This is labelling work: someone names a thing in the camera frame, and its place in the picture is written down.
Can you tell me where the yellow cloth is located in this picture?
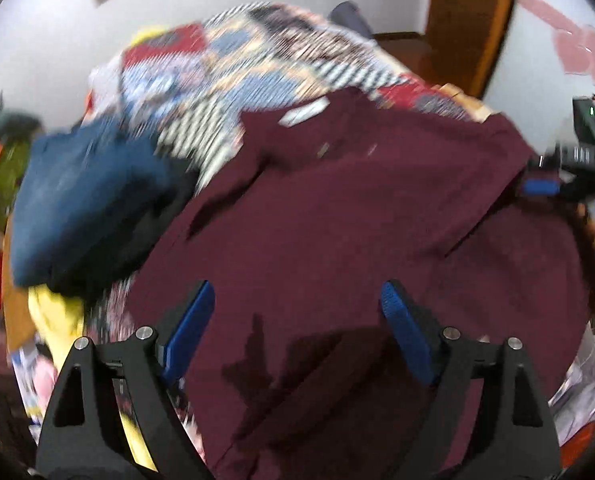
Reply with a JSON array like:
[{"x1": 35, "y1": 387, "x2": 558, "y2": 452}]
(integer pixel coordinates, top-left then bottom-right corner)
[{"x1": 26, "y1": 284, "x2": 158, "y2": 473}]

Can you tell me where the grey blue cloth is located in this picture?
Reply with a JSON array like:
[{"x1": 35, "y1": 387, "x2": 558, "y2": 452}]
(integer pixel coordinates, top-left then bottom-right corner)
[{"x1": 329, "y1": 1, "x2": 374, "y2": 38}]

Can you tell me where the maroon shirt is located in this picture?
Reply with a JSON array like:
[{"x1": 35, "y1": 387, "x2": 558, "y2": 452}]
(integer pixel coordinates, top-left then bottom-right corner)
[{"x1": 128, "y1": 87, "x2": 595, "y2": 480}]

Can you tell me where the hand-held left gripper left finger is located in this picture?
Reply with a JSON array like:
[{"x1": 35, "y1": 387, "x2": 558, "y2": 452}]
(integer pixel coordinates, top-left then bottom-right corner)
[{"x1": 35, "y1": 280, "x2": 216, "y2": 480}]

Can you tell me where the black cloth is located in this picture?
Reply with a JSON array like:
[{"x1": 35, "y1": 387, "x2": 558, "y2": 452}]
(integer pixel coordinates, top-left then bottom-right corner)
[{"x1": 45, "y1": 157, "x2": 201, "y2": 306}]

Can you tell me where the brown wooden door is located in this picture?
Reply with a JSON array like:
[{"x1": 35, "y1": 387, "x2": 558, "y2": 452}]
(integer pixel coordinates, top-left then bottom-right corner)
[{"x1": 372, "y1": 0, "x2": 522, "y2": 101}]

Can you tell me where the green cloth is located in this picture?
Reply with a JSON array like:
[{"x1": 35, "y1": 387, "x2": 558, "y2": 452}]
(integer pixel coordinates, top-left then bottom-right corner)
[{"x1": 0, "y1": 114, "x2": 43, "y2": 233}]

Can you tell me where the blue denim garment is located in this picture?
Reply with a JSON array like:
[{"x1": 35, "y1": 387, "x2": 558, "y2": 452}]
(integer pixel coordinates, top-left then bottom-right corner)
[{"x1": 10, "y1": 120, "x2": 176, "y2": 288}]

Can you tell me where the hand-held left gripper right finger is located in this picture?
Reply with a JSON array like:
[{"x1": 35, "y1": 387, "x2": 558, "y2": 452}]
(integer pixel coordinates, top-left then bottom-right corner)
[{"x1": 380, "y1": 280, "x2": 563, "y2": 480}]

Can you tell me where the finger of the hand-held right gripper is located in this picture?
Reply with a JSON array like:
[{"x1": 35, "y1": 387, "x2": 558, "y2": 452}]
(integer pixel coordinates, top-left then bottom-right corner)
[{"x1": 521, "y1": 152, "x2": 595, "y2": 202}]

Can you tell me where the pink flower wall decal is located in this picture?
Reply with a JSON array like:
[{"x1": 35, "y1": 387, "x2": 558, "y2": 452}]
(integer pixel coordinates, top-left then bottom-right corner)
[{"x1": 520, "y1": 0, "x2": 595, "y2": 88}]

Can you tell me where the colourful patterned blanket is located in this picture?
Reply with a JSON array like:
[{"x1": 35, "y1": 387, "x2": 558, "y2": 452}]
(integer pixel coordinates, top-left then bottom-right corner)
[{"x1": 8, "y1": 2, "x2": 498, "y2": 461}]

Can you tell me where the yellow object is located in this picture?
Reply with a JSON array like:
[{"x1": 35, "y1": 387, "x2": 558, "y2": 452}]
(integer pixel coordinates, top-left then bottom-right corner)
[{"x1": 130, "y1": 26, "x2": 171, "y2": 48}]

